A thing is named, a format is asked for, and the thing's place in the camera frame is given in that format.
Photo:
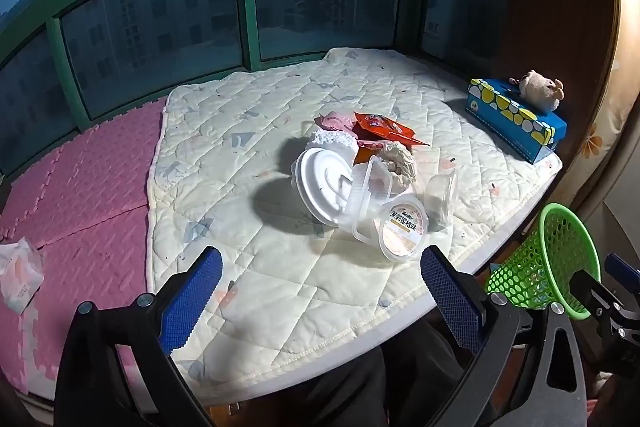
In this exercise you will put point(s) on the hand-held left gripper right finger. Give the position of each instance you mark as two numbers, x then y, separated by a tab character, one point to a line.
450	297

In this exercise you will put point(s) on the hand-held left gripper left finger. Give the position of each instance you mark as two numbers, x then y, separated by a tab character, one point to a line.
192	297

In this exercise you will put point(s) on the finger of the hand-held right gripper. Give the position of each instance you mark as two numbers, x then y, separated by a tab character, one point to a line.
586	291
622	272

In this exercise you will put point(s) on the green plastic mesh basket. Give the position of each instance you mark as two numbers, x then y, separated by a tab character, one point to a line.
530	277

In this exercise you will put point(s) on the round labelled plastic tub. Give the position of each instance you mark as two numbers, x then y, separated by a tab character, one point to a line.
400	232

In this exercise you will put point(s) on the clear plastic cup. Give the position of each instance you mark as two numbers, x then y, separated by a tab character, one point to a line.
440	202

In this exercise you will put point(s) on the clear rectangular plastic container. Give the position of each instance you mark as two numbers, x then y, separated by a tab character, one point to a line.
372	187

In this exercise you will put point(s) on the beige paper ball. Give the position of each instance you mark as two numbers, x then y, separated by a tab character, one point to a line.
400	162

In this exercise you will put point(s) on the white round plastic lid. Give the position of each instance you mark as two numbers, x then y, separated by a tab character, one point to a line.
320	179

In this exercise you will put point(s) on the orange snack wrapper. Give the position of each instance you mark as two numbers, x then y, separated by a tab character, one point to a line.
380	127

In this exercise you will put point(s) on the pink snack packet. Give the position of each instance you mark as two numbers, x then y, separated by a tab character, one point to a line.
332	122

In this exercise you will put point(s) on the person's black trousers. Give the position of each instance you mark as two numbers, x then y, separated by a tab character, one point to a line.
380	387

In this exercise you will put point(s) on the pink foam mat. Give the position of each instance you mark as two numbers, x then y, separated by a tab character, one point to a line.
85	187

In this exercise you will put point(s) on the floral cream curtain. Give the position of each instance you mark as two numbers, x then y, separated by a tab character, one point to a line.
615	107

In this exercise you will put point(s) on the white tissue packet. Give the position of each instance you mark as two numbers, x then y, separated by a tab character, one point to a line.
17	274

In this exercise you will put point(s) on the cream quilted blanket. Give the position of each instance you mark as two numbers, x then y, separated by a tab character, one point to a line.
240	117

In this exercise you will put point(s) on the blue spotted tissue box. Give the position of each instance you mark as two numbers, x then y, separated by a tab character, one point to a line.
515	117

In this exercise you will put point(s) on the beige plush toy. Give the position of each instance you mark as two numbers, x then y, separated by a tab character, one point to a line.
535	87

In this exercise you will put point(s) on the brown wooden frame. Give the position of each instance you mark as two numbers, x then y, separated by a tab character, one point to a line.
560	7

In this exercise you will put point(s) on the green window frame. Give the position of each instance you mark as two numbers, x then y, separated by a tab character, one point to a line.
245	7

